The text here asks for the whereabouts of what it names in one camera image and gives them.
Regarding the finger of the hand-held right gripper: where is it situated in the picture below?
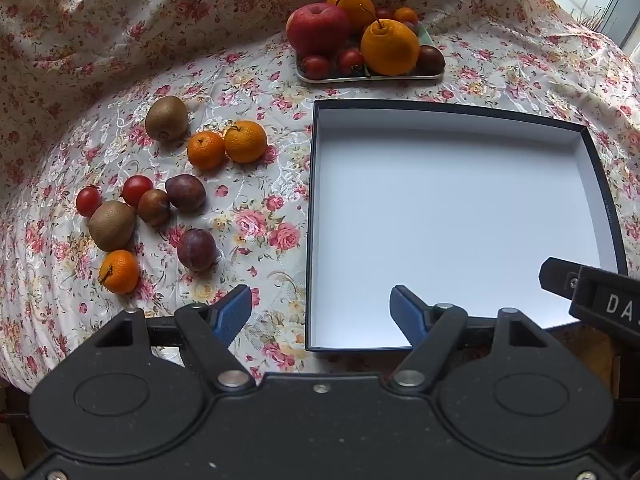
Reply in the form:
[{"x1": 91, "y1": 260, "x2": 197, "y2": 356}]
[{"x1": 539, "y1": 256, "x2": 640, "y2": 347}]

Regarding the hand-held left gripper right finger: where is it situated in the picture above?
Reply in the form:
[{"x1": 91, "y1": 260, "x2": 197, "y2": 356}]
[{"x1": 389, "y1": 284, "x2": 562, "y2": 395}]

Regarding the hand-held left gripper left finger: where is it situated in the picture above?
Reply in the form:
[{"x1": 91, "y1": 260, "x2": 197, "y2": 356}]
[{"x1": 79, "y1": 284, "x2": 257, "y2": 394}]

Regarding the black box with white inside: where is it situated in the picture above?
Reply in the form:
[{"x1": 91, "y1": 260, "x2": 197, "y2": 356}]
[{"x1": 304, "y1": 99, "x2": 629, "y2": 353}]

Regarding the orange mandarin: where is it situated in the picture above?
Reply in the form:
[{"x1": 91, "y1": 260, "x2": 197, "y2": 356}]
[
  {"x1": 187, "y1": 130, "x2": 226, "y2": 171},
  {"x1": 223, "y1": 120, "x2": 268, "y2": 164},
  {"x1": 98, "y1": 249, "x2": 140, "y2": 295}
]

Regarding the reddish pointed plum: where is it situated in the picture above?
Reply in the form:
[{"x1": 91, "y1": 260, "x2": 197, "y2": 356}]
[{"x1": 137, "y1": 188, "x2": 172, "y2": 226}]

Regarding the brown kiwi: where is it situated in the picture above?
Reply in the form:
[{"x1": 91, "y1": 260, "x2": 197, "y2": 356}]
[
  {"x1": 88, "y1": 200, "x2": 137, "y2": 252},
  {"x1": 144, "y1": 95, "x2": 190, "y2": 142}
]

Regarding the pale green tray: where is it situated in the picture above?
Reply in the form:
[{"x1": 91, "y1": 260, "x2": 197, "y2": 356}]
[{"x1": 295, "y1": 20, "x2": 446, "y2": 84}]

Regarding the floral tablecloth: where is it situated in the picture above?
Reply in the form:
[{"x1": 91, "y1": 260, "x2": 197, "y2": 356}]
[{"x1": 0, "y1": 0, "x2": 640, "y2": 396}]

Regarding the large orange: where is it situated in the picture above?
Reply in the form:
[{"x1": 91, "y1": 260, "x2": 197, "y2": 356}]
[
  {"x1": 360, "y1": 18, "x2": 421, "y2": 77},
  {"x1": 326, "y1": 0, "x2": 377, "y2": 36}
]

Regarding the red apple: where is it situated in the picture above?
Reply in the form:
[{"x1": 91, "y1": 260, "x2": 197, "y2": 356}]
[{"x1": 286, "y1": 2, "x2": 351, "y2": 58}]

